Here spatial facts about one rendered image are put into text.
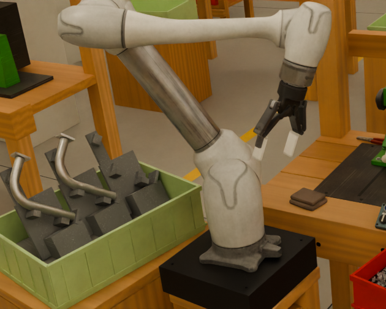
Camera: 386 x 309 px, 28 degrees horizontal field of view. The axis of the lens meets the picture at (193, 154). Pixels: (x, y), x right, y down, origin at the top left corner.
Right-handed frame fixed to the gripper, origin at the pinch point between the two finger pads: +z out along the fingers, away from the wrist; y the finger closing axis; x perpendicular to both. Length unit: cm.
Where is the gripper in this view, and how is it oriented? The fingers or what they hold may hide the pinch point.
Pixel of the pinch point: (273, 153)
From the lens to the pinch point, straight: 210.0
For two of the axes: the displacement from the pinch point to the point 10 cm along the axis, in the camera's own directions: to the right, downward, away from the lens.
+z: -2.4, 9.1, 3.3
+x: -6.8, -4.0, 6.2
